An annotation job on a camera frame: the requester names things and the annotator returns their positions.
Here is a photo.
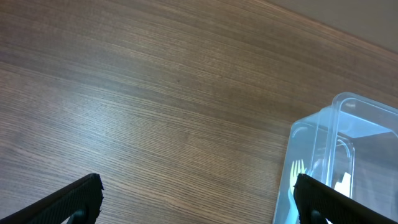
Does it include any thick white plastic fork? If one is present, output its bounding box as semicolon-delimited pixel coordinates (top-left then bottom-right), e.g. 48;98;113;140
284;190;299;224

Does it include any left clear plastic container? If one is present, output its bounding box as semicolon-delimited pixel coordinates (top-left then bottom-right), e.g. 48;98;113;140
272;106;360;224

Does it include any white spoon bowl down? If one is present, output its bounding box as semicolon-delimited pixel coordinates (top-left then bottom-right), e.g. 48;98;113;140
334;172;351;198

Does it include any clear plastic container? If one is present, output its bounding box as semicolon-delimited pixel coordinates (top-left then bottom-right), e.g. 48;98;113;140
331;93;397;220
272;106;360;224

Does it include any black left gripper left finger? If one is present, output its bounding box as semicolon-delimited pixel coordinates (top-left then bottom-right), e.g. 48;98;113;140
1;173;104;224

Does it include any right clear plastic container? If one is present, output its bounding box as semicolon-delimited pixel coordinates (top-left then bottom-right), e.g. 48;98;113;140
331;93;397;220

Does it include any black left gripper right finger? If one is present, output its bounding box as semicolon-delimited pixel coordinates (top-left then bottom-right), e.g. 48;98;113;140
294;174;396;224

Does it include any yellow plastic fork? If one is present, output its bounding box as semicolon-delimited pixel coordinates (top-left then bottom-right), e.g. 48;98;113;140
289;159;307;194

